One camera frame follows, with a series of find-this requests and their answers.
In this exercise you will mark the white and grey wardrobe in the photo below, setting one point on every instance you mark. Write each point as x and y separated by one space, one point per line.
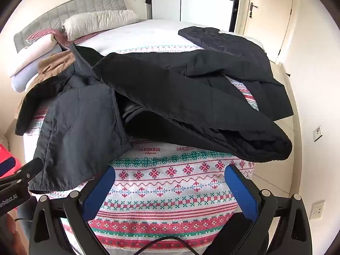
191 0

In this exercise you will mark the wall socket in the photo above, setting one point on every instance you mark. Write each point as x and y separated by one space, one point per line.
317 209

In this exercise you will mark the large black jacket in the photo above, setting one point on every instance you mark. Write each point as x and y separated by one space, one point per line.
172 93

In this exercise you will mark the cream pillow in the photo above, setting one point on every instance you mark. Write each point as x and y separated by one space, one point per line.
101 21

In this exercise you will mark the grey padded headboard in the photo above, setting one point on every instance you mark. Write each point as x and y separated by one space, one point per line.
79 8

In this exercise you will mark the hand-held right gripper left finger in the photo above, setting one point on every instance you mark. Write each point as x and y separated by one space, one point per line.
98 195

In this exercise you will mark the red and blue object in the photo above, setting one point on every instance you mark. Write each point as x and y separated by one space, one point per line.
8 159

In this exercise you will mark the pink striped pillow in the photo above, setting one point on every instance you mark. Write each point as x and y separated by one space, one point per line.
39 35

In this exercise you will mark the brown pillow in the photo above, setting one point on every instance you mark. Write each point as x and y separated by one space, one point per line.
53 63

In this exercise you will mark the pale lavender folded duvet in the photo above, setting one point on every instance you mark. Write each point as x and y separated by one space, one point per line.
21 79

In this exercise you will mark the cream door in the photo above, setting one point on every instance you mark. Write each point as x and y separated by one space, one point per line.
268 13

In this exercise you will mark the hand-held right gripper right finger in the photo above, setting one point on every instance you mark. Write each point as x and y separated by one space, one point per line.
242 191

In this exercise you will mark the white bed sheet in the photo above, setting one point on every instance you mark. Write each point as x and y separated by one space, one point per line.
148 34

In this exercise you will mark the wall switch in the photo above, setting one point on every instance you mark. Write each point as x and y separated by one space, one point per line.
318 132

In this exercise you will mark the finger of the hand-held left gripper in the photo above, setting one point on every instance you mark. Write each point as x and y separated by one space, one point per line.
28 172

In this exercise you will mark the dark quilted garment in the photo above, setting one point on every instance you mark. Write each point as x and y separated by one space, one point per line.
225 42

